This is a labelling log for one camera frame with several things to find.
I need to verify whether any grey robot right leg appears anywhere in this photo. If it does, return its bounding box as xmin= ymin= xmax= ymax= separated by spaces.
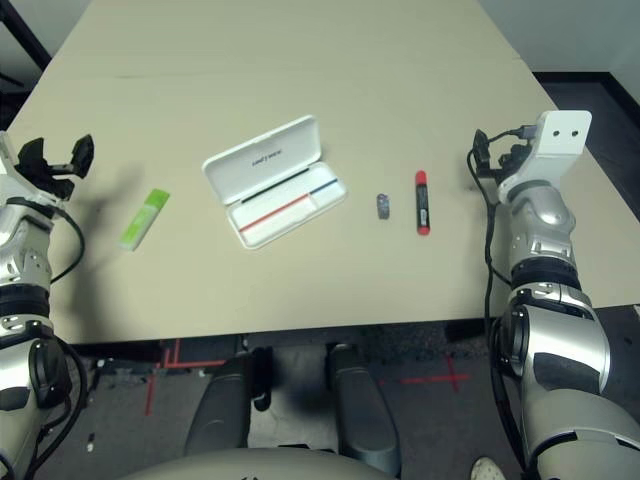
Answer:
xmin=324 ymin=342 xmax=402 ymax=476

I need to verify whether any grey robot leg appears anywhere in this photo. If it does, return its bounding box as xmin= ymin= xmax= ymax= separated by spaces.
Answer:
xmin=324 ymin=342 xmax=402 ymax=476
xmin=183 ymin=349 xmax=274 ymax=459

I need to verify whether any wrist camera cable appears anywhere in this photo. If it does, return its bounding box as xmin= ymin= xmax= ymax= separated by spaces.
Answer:
xmin=29 ymin=344 xmax=90 ymax=480
xmin=467 ymin=123 xmax=539 ymax=480

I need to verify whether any white hinged pencil case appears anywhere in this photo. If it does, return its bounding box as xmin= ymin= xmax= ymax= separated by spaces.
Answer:
xmin=201 ymin=114 xmax=349 ymax=250

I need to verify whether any green white eraser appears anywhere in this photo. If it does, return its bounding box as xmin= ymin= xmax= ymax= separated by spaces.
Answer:
xmin=117 ymin=187 xmax=172 ymax=252

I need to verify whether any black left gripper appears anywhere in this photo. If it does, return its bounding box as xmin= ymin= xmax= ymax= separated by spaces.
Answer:
xmin=18 ymin=133 xmax=96 ymax=201

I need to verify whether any black metal table frame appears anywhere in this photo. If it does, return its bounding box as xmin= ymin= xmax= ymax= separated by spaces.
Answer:
xmin=0 ymin=0 xmax=54 ymax=64

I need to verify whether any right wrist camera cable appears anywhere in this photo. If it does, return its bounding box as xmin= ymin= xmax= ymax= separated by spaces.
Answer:
xmin=467 ymin=123 xmax=539 ymax=480

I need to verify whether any thin left gripper cable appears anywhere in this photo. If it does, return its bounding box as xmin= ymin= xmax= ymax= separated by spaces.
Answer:
xmin=47 ymin=202 xmax=86 ymax=286

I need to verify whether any beige robot torso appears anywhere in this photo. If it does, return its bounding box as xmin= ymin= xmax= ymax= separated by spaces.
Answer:
xmin=124 ymin=446 xmax=396 ymax=480

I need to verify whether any white shoe of bystander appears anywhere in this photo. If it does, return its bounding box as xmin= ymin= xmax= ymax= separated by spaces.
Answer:
xmin=470 ymin=455 xmax=506 ymax=480

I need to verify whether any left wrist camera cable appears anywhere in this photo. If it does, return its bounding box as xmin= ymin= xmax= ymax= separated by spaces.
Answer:
xmin=29 ymin=344 xmax=90 ymax=480

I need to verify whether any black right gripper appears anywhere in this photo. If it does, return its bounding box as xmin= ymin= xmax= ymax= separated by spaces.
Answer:
xmin=472 ymin=128 xmax=529 ymax=176

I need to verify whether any grey robot left leg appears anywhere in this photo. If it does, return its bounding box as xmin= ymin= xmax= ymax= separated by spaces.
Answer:
xmin=183 ymin=349 xmax=274 ymax=459

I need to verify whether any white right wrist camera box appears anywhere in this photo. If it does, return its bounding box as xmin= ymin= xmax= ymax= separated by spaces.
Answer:
xmin=499 ymin=109 xmax=594 ymax=196

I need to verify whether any black marker with red cap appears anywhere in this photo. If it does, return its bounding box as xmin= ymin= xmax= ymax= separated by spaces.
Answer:
xmin=413 ymin=169 xmax=432 ymax=236

